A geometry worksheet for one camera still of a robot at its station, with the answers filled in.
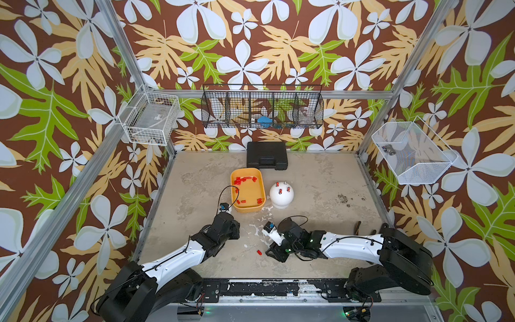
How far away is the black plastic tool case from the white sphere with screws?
6.9 inches

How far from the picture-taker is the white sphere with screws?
3.02ft

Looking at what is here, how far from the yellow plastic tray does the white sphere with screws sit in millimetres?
46

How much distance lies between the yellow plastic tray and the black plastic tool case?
5cm

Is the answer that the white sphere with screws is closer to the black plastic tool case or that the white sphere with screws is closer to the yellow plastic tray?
the yellow plastic tray

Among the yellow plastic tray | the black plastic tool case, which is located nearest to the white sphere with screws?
the yellow plastic tray

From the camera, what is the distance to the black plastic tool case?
1.11 m

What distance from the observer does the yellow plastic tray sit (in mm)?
950
